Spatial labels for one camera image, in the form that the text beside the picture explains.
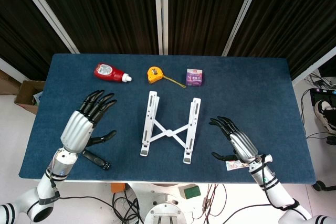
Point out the black caster wheel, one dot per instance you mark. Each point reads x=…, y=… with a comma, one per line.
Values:
x=319, y=186

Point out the small purple carton box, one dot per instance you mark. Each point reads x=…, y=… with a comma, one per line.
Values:
x=194, y=77

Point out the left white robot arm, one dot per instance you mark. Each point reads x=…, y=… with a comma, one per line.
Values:
x=61, y=163

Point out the blue table mat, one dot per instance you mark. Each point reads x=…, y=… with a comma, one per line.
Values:
x=249, y=90

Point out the brown cardboard box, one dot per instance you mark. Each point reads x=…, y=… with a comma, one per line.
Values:
x=26, y=93

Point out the dark pleated curtain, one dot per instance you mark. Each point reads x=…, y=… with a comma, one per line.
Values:
x=105, y=11

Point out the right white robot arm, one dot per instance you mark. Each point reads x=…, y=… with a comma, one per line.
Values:
x=267, y=182

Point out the red ketchup bottle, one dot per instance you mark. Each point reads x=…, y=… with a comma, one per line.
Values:
x=107, y=73

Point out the yellow tape measure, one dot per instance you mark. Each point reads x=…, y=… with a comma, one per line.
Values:
x=154, y=74

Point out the white folding stand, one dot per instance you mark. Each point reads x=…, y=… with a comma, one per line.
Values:
x=169, y=133

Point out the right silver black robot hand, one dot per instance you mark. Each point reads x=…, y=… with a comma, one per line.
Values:
x=241, y=142

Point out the green block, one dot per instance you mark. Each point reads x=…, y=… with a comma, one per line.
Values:
x=191, y=192

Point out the floral toothpaste tube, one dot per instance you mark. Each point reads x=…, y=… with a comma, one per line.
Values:
x=232, y=165

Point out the black and white sneaker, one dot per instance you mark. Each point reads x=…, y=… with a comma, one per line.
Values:
x=326, y=113

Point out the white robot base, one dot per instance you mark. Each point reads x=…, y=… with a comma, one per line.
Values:
x=164, y=208

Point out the orange block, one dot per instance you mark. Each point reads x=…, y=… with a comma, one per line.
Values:
x=118, y=187

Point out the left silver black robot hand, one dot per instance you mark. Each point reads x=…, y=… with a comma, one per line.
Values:
x=76, y=129

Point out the white frame post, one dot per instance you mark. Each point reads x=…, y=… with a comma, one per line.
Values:
x=244, y=11
x=160, y=11
x=47, y=9
x=10, y=69
x=315, y=64

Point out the black electronics box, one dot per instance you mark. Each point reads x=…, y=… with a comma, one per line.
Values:
x=321, y=94

